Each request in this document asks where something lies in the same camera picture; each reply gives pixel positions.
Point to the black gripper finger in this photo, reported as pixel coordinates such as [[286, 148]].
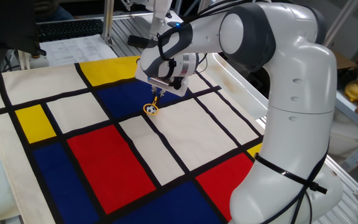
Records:
[[162, 92], [154, 92]]

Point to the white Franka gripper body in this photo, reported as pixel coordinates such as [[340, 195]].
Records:
[[185, 90]]

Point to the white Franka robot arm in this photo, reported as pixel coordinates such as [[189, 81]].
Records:
[[300, 93]]

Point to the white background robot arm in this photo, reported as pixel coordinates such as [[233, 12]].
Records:
[[158, 15]]

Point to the small soccer ball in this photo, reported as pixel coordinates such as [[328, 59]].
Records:
[[151, 109]]

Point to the small black device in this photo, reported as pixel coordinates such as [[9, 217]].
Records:
[[137, 41]]

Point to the Mondrian pattern cloth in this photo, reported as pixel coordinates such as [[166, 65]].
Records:
[[110, 168]]

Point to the white printed paper sheets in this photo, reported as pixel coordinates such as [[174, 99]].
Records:
[[76, 51]]

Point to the black keyboard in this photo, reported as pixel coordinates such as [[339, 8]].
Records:
[[70, 29]]

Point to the person in dark clothes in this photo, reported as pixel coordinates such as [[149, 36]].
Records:
[[51, 12]]

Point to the black monitor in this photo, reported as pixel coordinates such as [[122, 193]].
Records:
[[5, 31]]

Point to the brown cardboard piece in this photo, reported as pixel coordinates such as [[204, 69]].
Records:
[[345, 60]]

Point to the yellow toy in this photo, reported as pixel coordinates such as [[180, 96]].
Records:
[[354, 91]]

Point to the silver wrist camera blue cap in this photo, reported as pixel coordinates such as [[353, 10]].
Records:
[[158, 82]]

